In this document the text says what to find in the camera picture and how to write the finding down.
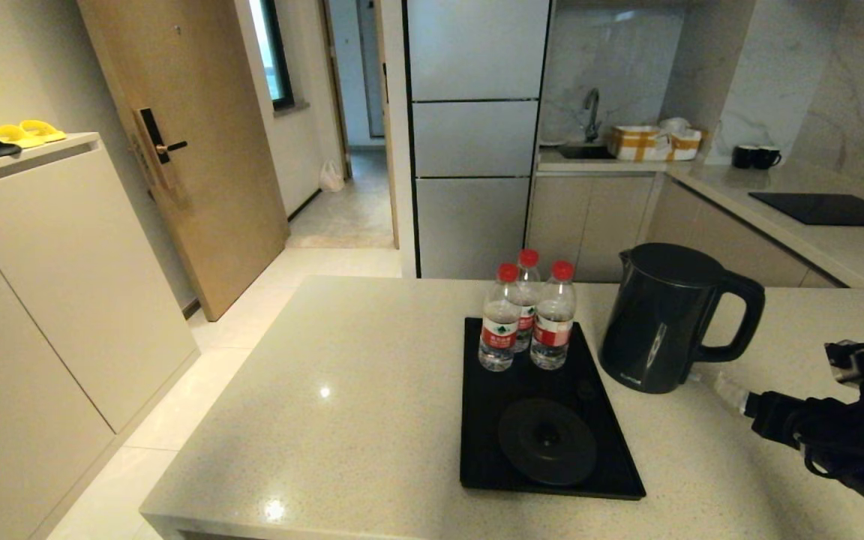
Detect black electric kettle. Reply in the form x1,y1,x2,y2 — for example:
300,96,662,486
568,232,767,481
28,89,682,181
599,242,766,395

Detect red-capped water bottle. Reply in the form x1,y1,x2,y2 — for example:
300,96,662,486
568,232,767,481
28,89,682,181
530,260,578,371
514,249,542,353
478,262,522,372

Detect round black kettle base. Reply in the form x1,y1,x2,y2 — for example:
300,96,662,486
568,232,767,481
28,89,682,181
498,398,598,486

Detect black induction cooktop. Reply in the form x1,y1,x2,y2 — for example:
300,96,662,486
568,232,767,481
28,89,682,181
748,191,864,227

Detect beige kitchen counter cabinets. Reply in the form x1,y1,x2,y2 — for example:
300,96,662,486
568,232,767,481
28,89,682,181
526,172,845,288

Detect black rectangular tray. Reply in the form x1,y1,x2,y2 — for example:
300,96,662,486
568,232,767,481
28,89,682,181
460,317,647,500

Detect cardboard box with yellow tape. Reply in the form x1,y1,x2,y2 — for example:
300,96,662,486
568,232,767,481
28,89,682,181
658,116,704,161

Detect yellow white box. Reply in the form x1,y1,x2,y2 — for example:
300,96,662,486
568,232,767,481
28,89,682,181
609,124,671,161

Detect dark kitchen sink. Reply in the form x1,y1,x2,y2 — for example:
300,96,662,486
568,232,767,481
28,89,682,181
558,142,617,160

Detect metal kitchen faucet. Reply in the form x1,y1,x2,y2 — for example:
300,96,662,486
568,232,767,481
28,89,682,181
583,88,602,143

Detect tall white refrigerator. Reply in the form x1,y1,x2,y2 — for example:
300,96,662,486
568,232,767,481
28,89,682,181
402,0,553,279

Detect dark framed window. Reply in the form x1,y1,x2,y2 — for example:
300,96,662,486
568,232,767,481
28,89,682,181
248,0,296,112

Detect light wooden door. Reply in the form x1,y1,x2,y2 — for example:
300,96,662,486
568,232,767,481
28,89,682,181
76,0,290,322

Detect beige shoe cabinet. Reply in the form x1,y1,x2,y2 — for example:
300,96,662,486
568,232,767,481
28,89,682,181
0,131,200,540

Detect yellow slipper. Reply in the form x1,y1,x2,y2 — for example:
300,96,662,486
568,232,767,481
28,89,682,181
18,118,68,143
0,123,45,148

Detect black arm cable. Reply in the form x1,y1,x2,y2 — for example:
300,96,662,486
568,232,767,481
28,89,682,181
796,431,864,479

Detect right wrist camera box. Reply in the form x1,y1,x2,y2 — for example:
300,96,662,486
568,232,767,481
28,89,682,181
824,341,864,383

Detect black door lock handle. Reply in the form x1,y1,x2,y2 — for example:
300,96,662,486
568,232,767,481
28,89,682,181
133,106,188,188

